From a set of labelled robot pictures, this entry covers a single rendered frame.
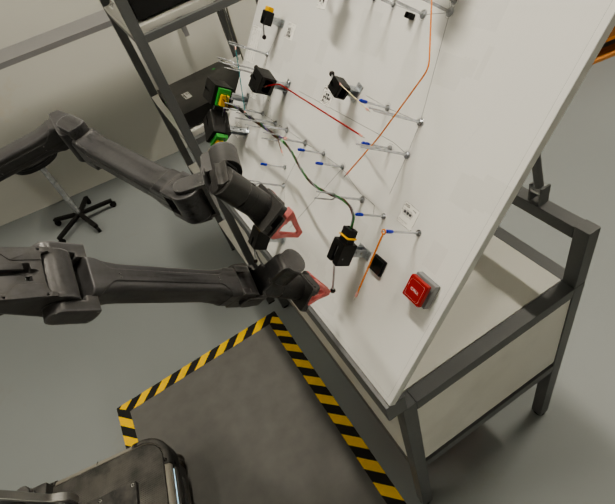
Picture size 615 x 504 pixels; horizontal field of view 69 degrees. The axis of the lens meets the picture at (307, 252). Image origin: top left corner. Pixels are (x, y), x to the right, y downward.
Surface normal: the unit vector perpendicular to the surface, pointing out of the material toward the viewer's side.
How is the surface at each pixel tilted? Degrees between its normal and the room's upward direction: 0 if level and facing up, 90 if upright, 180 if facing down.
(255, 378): 0
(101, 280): 61
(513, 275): 0
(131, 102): 90
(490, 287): 0
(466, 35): 53
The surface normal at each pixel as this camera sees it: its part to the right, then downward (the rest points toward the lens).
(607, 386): -0.25, -0.68
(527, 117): -0.82, -0.01
